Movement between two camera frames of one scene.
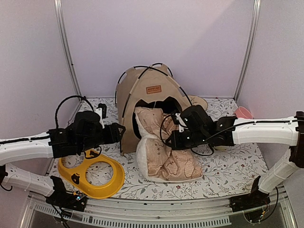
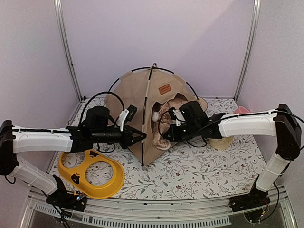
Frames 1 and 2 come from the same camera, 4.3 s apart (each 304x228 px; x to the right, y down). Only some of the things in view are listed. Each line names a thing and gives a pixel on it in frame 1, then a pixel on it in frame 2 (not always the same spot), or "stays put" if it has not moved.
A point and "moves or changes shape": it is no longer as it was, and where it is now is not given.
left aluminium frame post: [58, 9] stays put
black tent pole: [171, 75] -> [155, 67]
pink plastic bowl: [242, 112] stays put
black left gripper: [113, 136] -> [128, 140]
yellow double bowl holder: [77, 175] stays put
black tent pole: [141, 75] -> [146, 105]
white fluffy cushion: [156, 161] moves or changes shape
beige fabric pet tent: [145, 86] moves or changes shape
